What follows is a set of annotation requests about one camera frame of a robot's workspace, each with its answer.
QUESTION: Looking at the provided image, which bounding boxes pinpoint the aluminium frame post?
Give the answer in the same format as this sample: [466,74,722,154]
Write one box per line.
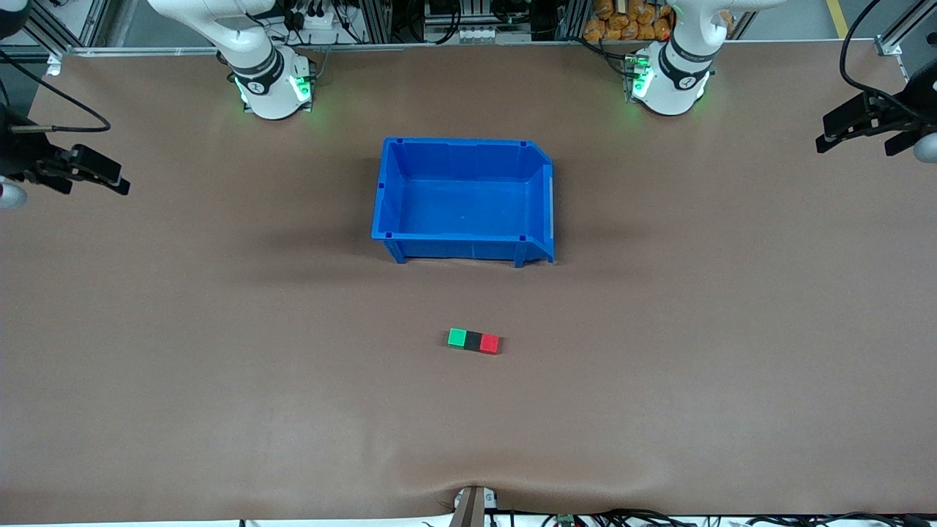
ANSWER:
[355,0,394,42]

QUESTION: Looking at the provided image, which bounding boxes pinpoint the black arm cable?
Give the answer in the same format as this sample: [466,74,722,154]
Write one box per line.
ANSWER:
[840,0,937,125]
[0,48,112,134]

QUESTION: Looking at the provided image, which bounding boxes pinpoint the brown grey edge clamp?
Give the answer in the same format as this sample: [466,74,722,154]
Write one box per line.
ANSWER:
[450,485,499,527]

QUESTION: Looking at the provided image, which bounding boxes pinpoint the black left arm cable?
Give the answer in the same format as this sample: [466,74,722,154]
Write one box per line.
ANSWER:
[840,0,937,125]

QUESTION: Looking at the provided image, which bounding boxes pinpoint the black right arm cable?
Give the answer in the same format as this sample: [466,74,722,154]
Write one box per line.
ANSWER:
[0,48,112,134]

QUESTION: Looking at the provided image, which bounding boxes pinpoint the blue plastic storage bin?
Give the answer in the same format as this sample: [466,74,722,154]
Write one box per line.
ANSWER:
[371,137,556,268]

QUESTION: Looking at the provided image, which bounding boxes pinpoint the silver table edge rail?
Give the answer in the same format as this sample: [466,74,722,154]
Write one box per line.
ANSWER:
[62,40,879,56]

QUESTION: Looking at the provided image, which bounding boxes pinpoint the orange snack bags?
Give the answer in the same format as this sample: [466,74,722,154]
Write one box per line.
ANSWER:
[583,0,674,41]

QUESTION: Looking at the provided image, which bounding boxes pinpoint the white power strip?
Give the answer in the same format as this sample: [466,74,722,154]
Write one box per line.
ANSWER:
[289,7,354,39]

